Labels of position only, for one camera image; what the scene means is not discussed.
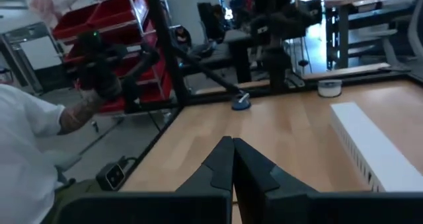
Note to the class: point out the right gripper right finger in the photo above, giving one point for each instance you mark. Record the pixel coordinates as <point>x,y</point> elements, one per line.
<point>330,209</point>

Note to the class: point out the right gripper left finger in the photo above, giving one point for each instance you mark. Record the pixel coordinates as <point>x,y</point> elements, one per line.
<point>148,209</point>

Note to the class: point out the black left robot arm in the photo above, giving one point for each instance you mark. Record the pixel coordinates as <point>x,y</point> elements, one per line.
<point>277,29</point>

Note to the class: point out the person's forearm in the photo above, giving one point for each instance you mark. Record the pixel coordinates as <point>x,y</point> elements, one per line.
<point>79,113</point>

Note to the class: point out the person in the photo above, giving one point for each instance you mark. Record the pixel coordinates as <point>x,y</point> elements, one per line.
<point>20,151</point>

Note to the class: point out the dark desk leg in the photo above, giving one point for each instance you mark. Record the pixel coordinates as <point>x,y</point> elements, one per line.
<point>338,39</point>

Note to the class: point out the grey desk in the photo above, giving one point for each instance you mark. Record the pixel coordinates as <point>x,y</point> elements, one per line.
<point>231,39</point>

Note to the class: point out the white board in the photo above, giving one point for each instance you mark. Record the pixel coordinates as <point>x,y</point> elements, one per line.
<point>41,52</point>

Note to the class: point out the red bin rack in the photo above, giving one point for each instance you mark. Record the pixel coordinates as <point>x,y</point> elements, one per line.
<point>109,16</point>

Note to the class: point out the black table camera box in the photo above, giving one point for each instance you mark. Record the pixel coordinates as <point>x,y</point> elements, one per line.
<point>110,176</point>

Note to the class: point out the black aluminium table frame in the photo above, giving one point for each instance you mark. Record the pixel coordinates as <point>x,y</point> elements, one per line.
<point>178,68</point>

